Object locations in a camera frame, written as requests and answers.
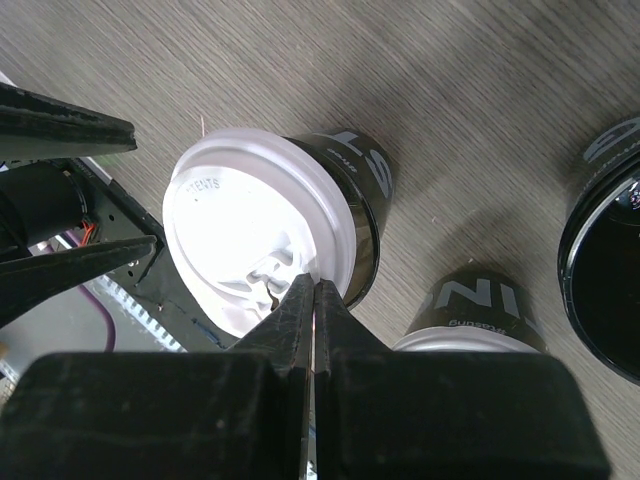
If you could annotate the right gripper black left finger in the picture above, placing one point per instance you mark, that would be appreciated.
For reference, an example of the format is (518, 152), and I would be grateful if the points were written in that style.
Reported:
(238, 414)

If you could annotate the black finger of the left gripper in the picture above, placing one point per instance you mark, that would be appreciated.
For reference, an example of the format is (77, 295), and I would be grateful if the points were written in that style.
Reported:
(35, 127)

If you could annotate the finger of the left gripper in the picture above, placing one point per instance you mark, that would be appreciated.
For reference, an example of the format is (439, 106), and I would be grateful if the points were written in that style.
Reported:
(27, 282)

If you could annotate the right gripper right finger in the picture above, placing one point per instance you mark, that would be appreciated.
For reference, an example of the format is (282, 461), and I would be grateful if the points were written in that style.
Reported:
(382, 414)

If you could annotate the white cup lid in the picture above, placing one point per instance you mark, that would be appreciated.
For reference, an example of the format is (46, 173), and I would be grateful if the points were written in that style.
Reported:
(245, 212)
(461, 339)

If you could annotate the black paper coffee cup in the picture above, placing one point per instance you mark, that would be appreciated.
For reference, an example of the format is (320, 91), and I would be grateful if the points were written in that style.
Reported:
(365, 174)

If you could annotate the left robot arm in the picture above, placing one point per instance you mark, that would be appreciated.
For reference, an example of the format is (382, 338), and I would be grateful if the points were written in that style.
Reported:
(46, 190)

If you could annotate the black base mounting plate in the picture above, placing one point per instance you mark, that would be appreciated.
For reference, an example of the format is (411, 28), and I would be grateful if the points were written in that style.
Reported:
(150, 288)

